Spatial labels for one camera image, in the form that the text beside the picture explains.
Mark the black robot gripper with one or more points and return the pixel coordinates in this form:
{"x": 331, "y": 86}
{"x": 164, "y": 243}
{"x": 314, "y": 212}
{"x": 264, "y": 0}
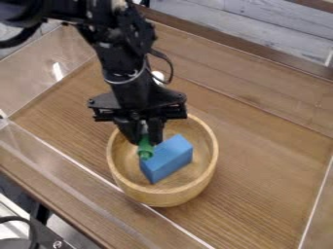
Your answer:
{"x": 140, "y": 100}

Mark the green and white marker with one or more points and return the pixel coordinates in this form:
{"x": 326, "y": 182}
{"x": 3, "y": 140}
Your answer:
{"x": 145, "y": 146}

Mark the clear acrylic tray wall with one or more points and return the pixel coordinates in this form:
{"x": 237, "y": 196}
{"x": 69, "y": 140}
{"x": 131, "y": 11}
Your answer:
{"x": 266, "y": 101}

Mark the blue rectangular block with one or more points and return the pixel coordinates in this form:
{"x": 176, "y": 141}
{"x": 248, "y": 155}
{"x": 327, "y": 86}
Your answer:
{"x": 172, "y": 155}

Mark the brown wooden bowl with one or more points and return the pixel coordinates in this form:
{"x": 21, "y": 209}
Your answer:
{"x": 179, "y": 172}

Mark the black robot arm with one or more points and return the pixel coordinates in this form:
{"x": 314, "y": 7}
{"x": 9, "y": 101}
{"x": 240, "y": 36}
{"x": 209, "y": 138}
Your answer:
{"x": 110, "y": 24}

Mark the black metal table bracket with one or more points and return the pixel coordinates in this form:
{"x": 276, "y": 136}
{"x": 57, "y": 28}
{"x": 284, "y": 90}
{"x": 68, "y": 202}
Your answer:
{"x": 48, "y": 239}

